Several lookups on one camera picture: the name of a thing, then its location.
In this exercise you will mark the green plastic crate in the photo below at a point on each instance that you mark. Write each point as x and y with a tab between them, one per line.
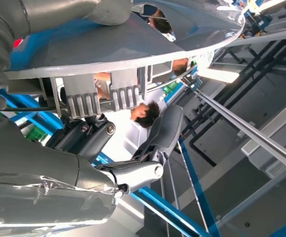
35	134

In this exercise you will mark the person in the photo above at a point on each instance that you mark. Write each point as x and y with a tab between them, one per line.
145	114
161	24

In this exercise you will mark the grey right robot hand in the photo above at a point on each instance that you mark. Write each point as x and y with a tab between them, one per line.
34	183

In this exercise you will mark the ceiling light panel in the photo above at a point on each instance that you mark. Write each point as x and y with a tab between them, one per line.
216	75

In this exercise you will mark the blue metal shelf rack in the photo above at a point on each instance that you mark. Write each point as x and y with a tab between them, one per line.
158	206

